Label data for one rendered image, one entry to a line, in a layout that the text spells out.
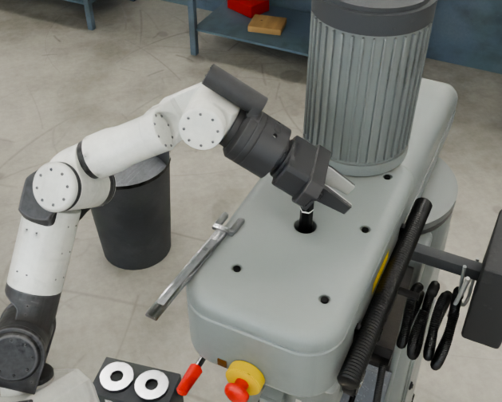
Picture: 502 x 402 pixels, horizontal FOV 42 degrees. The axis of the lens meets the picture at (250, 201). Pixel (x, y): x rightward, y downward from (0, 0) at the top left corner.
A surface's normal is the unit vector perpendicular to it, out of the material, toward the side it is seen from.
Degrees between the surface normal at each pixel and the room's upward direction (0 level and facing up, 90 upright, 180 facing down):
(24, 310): 61
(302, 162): 30
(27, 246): 55
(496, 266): 0
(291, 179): 90
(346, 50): 90
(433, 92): 8
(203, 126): 81
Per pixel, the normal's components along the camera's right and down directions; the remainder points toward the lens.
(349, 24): -0.48, 0.58
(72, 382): 0.40, -0.82
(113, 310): 0.00, -0.76
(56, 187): -0.31, 0.06
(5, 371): 0.15, 0.20
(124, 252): -0.11, 0.70
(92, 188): 0.94, 0.13
